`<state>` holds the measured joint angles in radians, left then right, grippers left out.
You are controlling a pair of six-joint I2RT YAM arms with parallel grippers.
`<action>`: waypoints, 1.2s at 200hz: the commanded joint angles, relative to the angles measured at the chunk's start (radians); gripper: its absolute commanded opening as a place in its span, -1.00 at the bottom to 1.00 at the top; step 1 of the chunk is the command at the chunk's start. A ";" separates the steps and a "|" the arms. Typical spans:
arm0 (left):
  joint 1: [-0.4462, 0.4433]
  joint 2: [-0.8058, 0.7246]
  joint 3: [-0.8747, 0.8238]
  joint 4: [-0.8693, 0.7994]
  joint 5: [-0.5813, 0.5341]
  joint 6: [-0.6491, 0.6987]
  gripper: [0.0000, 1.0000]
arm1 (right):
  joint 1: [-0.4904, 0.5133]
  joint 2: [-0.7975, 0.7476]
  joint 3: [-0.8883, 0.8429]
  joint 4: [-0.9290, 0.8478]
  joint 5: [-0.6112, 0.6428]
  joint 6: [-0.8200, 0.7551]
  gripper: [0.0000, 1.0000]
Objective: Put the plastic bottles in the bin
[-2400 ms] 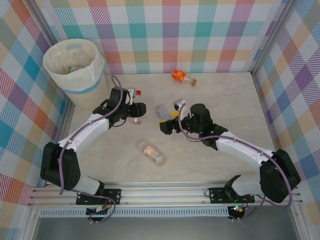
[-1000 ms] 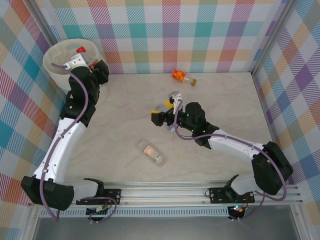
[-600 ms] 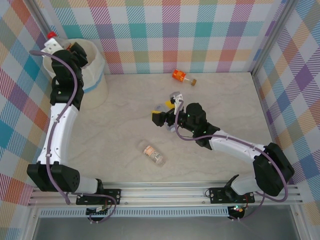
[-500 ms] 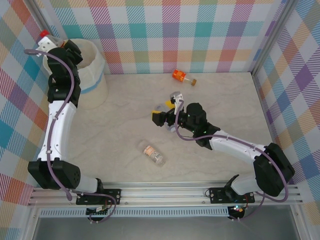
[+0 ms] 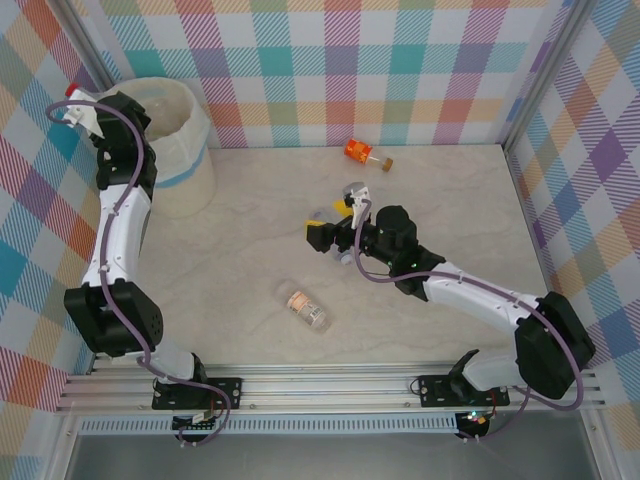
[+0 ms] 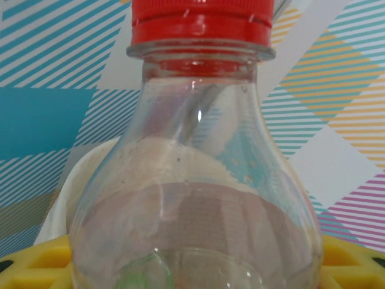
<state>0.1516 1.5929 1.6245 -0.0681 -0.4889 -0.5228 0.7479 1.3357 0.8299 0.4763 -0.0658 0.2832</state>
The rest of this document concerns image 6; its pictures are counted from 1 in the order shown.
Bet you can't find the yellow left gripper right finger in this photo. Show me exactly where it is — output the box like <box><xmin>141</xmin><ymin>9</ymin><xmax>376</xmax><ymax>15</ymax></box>
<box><xmin>320</xmin><ymin>234</ymin><xmax>385</xmax><ymax>289</ymax></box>

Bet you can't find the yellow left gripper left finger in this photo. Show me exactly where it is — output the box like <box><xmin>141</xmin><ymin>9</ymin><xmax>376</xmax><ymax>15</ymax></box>
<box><xmin>0</xmin><ymin>234</ymin><xmax>76</xmax><ymax>289</ymax></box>

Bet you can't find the red cap cola bottle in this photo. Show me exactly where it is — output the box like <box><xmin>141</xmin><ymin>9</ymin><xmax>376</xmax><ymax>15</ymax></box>
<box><xmin>69</xmin><ymin>0</ymin><xmax>324</xmax><ymax>289</ymax></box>

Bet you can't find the white plastic bin liner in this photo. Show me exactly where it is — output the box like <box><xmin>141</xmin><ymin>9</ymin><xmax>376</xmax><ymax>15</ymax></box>
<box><xmin>33</xmin><ymin>137</ymin><xmax>121</xmax><ymax>246</ymax></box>

